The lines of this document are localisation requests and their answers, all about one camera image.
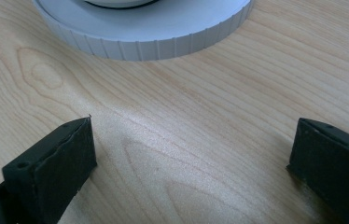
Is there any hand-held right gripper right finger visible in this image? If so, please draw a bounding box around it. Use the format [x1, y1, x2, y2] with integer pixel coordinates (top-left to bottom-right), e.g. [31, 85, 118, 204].
[286, 117, 349, 224]

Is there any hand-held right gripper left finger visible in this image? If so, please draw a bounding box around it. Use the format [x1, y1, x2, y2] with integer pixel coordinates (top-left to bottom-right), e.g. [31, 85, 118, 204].
[2, 115, 98, 224]

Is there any round white ribbed base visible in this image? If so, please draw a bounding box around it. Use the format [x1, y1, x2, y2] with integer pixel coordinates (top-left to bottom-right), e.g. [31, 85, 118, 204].
[32, 0, 256, 62]

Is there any white bowl with dark rim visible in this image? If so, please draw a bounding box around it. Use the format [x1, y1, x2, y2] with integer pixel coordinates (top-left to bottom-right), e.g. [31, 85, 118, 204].
[83, 0, 161, 10]

